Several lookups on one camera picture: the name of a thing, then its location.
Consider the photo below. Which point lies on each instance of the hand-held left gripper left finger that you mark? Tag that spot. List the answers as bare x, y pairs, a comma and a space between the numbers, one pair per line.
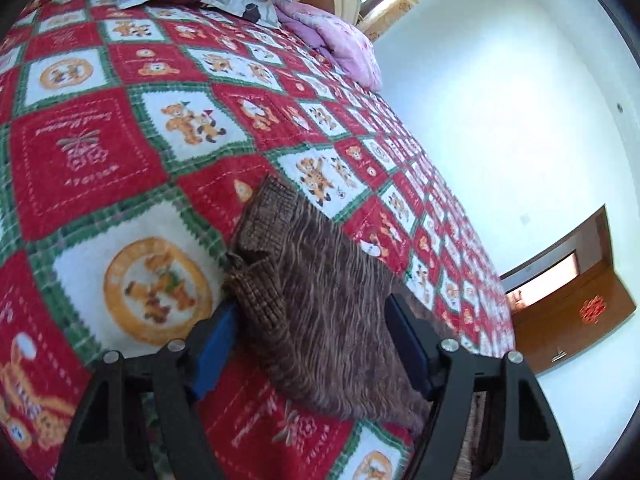
216, 355

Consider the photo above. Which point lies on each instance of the brown wooden door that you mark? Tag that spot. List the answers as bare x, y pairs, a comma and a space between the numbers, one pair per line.
570, 320

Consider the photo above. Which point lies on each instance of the brown knitted garment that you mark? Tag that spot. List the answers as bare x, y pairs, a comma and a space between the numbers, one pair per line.
320, 300

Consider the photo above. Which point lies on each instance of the red paper door decoration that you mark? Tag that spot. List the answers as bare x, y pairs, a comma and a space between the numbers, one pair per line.
593, 311

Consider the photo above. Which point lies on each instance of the brown wooden door frame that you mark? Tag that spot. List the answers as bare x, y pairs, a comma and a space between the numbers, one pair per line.
597, 230

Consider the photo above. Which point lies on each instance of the red checkered printed blanket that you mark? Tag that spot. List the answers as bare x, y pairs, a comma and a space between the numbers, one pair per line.
85, 160

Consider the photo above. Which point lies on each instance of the yellow patterned curtain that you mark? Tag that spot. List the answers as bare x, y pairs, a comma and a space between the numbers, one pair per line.
395, 14

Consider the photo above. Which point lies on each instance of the pink pillow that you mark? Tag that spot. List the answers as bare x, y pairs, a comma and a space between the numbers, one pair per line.
345, 40

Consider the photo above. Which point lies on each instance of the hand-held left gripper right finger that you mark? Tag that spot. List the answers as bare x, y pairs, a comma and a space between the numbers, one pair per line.
407, 342

